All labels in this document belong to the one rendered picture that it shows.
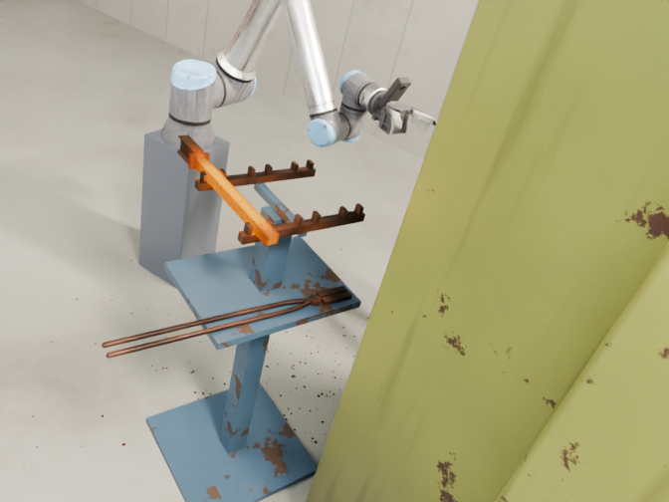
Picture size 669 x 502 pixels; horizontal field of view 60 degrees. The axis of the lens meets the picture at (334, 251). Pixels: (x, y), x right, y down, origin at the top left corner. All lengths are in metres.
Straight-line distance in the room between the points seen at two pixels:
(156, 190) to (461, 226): 1.53
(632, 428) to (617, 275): 0.19
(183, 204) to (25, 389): 0.80
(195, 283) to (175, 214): 0.87
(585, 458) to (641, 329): 0.19
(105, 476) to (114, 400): 0.27
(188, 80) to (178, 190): 0.40
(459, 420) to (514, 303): 0.27
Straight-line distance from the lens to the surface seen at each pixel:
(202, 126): 2.17
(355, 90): 1.89
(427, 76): 3.96
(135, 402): 2.05
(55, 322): 2.32
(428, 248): 1.04
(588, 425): 0.80
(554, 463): 0.86
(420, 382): 1.15
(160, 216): 2.34
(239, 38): 2.16
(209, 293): 1.41
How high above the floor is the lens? 1.58
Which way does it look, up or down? 34 degrees down
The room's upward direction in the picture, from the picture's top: 15 degrees clockwise
